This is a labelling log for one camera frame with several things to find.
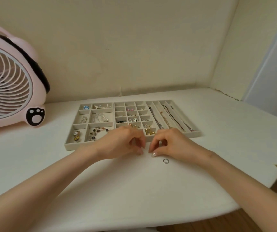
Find person's right hand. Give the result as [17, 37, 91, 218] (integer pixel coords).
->
[148, 128, 216, 167]

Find person's left hand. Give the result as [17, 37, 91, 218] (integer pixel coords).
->
[94, 125, 146, 161]

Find grey necklace tray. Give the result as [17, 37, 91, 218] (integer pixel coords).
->
[146, 100, 201, 139]

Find brown stone bead bracelet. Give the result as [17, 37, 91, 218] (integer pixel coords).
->
[89, 127, 110, 141]

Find brown cord necklace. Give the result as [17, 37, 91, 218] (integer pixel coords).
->
[162, 105, 186, 132]

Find small pearl bead necklace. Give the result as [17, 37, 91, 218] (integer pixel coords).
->
[160, 112, 174, 129]

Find white pearl bead bracelet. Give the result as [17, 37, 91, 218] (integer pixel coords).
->
[91, 113, 110, 123]

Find silver chain necklace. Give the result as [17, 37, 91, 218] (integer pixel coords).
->
[148, 106, 165, 130]

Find grey earring grid tray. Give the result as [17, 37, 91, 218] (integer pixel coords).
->
[114, 101, 163, 143]

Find grey bracelet tray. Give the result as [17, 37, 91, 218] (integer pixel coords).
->
[64, 102, 116, 152]

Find person's left forearm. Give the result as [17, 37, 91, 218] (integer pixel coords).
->
[0, 148, 103, 232]

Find person's right forearm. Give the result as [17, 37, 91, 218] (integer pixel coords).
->
[207, 152, 277, 232]

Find white table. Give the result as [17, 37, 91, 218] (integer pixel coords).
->
[0, 88, 277, 232]

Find white door panel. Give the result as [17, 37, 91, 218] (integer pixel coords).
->
[243, 7, 277, 123]

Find pink animal-shaped desk fan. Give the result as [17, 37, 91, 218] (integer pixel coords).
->
[0, 18, 51, 139]

